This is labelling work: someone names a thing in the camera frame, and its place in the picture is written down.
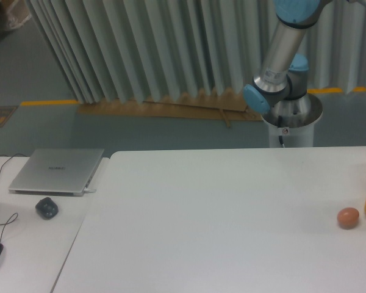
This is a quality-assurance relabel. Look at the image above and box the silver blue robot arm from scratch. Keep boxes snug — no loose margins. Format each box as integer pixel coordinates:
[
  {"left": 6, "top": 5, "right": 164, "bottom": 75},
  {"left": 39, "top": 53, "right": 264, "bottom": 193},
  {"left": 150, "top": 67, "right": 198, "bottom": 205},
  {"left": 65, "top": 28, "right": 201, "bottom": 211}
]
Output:
[{"left": 243, "top": 1, "right": 366, "bottom": 128}]

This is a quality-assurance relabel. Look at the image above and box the flat brown cardboard sheet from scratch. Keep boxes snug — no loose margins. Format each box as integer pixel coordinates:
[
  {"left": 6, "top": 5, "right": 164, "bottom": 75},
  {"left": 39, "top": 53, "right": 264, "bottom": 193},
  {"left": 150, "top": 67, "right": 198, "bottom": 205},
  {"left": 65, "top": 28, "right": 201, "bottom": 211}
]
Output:
[{"left": 77, "top": 88, "right": 262, "bottom": 127}]

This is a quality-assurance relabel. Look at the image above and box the white laptop plug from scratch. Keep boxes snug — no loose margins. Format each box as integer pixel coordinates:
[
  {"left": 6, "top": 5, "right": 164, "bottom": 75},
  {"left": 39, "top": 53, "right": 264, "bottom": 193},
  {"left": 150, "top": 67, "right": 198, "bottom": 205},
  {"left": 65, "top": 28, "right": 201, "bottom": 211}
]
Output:
[{"left": 83, "top": 189, "right": 96, "bottom": 194}]

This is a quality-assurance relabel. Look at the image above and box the pale green pleated curtain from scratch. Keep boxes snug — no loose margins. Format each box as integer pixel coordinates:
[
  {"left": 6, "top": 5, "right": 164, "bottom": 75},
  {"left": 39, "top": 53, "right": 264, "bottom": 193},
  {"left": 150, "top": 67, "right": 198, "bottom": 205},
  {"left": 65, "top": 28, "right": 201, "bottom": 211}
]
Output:
[{"left": 27, "top": 1, "right": 366, "bottom": 104}]

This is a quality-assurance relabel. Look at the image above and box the silver closed laptop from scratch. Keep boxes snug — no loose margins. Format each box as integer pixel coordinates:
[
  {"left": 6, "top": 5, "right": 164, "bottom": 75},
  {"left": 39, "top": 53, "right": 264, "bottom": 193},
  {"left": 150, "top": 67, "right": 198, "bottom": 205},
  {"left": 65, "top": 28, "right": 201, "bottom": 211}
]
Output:
[{"left": 9, "top": 148, "right": 104, "bottom": 195}]

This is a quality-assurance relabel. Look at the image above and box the black earbud case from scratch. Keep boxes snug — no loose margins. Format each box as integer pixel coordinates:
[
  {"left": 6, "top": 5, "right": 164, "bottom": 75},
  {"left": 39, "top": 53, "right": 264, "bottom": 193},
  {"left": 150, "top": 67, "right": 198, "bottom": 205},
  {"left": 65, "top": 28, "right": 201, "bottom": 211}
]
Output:
[{"left": 35, "top": 197, "right": 59, "bottom": 220}]

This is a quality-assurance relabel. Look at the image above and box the brown egg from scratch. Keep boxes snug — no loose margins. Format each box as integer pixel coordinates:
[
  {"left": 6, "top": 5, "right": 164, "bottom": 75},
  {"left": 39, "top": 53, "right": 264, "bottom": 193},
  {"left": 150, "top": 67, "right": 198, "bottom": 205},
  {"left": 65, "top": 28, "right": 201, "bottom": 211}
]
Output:
[{"left": 337, "top": 207, "right": 359, "bottom": 229}]

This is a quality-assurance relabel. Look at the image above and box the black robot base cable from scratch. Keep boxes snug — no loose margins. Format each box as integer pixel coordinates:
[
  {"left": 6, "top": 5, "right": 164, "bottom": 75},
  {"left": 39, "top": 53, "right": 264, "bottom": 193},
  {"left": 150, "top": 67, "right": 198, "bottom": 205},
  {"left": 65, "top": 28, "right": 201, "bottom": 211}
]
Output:
[{"left": 276, "top": 115, "right": 286, "bottom": 149}]

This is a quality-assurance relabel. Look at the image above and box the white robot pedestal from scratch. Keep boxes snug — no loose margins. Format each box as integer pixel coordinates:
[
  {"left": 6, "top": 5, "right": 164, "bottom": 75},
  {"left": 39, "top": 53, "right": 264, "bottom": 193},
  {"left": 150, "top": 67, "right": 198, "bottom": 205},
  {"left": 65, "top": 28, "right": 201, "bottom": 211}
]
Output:
[{"left": 264, "top": 118, "right": 320, "bottom": 148}]

